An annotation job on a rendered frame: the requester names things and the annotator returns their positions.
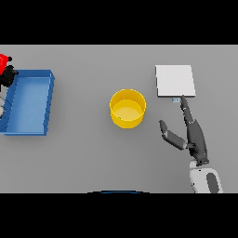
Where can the left light grey robot arm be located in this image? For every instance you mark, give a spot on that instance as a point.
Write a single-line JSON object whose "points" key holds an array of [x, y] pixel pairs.
{"points": [[1, 107]]}

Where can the yellow bowl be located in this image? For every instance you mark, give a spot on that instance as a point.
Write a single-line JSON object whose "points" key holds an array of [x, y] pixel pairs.
{"points": [[127, 109]]}

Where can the red beaker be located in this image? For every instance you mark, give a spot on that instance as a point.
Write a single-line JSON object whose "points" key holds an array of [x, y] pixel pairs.
{"points": [[2, 63]]}

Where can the right dark grey robot hand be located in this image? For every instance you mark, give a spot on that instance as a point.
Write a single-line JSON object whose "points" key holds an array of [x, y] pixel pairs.
{"points": [[195, 136]]}

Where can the left dark grey robot hand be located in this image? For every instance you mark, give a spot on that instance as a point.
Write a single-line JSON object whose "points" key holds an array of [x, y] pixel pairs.
{"points": [[6, 76]]}

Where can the pale square scale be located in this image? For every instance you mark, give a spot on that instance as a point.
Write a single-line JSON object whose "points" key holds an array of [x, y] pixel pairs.
{"points": [[175, 80]]}

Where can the blue tray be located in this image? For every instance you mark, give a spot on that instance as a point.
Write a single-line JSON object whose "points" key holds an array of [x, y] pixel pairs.
{"points": [[28, 102]]}

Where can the right light grey robot arm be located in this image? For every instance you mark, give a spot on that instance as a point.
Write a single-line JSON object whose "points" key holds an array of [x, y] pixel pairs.
{"points": [[201, 179]]}

